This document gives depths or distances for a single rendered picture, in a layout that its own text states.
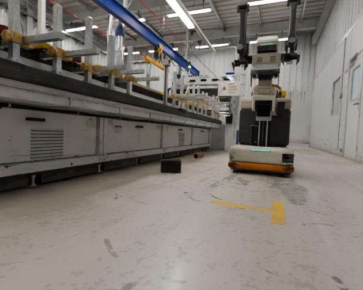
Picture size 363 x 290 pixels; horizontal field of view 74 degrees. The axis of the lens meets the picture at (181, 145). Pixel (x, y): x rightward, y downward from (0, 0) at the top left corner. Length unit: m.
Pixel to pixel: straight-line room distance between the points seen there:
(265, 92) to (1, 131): 2.18
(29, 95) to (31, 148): 0.42
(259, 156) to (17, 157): 1.99
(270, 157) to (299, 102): 9.64
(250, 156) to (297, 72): 9.99
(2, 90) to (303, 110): 11.44
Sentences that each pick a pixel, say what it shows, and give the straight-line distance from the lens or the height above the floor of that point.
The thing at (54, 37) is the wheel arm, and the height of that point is 0.81.
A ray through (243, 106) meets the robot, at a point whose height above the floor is 0.72.
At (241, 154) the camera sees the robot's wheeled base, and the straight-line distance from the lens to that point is 2.53.
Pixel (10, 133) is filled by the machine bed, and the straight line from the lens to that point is 1.74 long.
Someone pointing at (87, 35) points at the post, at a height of 1.02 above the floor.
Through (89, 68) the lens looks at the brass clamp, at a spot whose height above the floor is 0.80.
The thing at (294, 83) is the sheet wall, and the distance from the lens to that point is 12.18.
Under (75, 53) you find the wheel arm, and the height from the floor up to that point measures 0.82.
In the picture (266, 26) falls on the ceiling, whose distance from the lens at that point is 11.63.
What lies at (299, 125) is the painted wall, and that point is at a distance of 11.98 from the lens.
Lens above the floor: 0.40
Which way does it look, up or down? 3 degrees down
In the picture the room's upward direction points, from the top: 2 degrees clockwise
